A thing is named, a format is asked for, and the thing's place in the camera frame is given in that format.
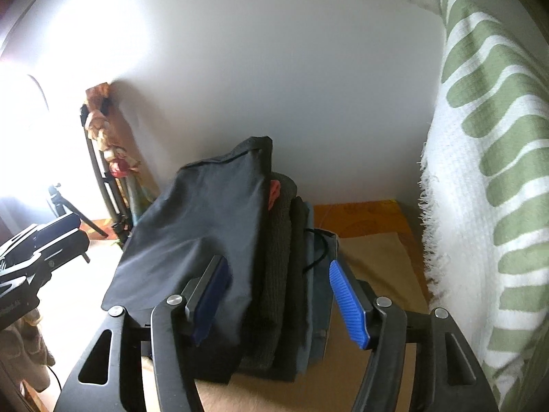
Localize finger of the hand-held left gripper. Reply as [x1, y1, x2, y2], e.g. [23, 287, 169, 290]
[9, 214, 82, 245]
[30, 229, 91, 267]

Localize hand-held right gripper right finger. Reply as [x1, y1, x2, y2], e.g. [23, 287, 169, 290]
[329, 260, 500, 412]

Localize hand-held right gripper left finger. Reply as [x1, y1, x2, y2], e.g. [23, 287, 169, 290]
[55, 255, 233, 412]

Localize black pants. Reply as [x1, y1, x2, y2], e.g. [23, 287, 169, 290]
[101, 136, 275, 385]

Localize person's left forearm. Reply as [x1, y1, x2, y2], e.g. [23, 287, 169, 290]
[13, 313, 56, 393]

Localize small black tripod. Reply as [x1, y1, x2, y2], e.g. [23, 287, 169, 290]
[46, 184, 110, 239]

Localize tan blanket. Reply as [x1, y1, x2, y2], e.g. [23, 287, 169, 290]
[38, 232, 434, 412]

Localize folded metal stand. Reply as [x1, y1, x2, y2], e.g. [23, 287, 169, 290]
[79, 99, 159, 241]

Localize stack of folded dark clothes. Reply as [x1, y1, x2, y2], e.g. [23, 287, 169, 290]
[238, 172, 341, 382]

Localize orange printed bedsheet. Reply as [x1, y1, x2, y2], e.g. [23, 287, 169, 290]
[86, 199, 423, 250]

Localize orange flower garland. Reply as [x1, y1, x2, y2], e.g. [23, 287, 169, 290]
[83, 82, 141, 179]

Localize green and white towel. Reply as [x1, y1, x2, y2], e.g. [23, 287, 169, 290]
[418, 0, 549, 412]

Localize ring light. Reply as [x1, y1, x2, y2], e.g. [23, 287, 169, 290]
[0, 69, 56, 207]

